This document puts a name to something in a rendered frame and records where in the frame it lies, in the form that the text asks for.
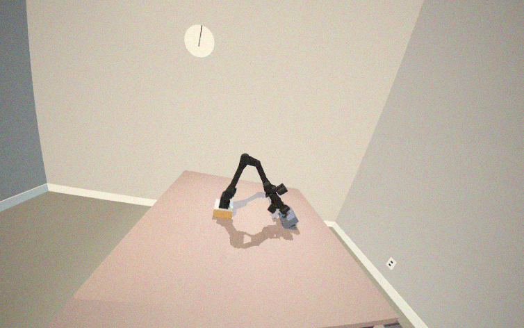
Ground grey sloped panel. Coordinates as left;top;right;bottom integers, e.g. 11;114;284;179
278;207;298;230

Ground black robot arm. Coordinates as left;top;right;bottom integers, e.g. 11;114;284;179
219;154;288;214

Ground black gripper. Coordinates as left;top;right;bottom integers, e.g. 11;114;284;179
271;197;290;214

